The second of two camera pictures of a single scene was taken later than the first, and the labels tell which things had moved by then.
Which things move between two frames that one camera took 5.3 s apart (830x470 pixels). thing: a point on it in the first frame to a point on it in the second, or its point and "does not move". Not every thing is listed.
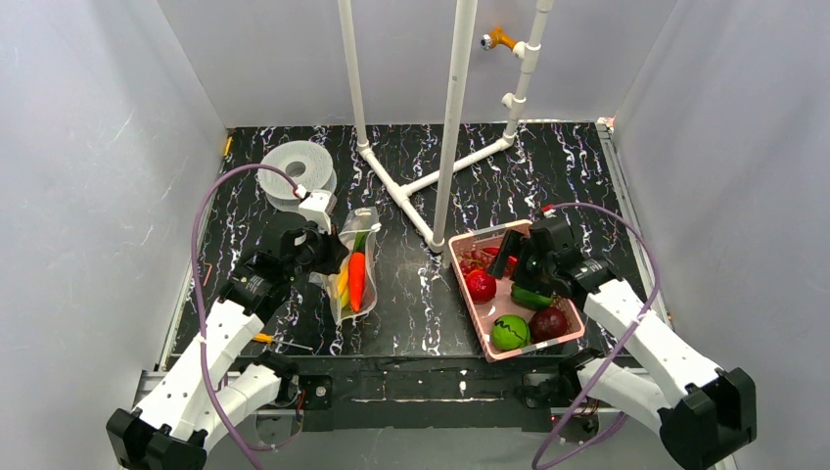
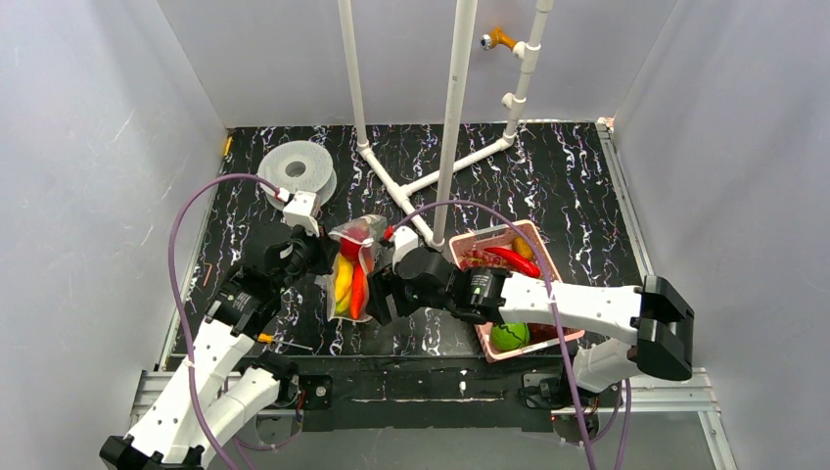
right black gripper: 527,253 to 381,298
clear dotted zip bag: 352,290 does not move
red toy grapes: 474,259 does not move
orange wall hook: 496,37 does not move
